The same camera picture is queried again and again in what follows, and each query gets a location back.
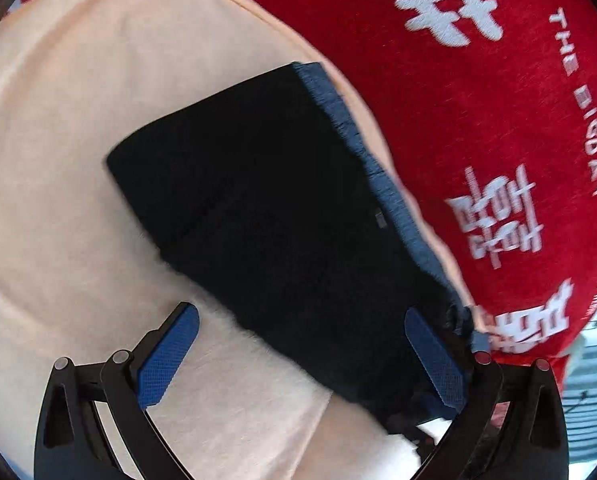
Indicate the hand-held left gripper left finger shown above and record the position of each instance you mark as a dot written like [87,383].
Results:
[163,360]

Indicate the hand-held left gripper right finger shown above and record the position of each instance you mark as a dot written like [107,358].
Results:
[441,365]

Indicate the black pants with blue trim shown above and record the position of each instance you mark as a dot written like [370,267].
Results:
[278,220]

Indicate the grey ribbed panel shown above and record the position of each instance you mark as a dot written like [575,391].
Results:
[591,395]

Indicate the peach fleece blanket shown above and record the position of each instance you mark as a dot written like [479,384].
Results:
[78,135]

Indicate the red printed blanket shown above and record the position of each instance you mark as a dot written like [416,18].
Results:
[478,110]

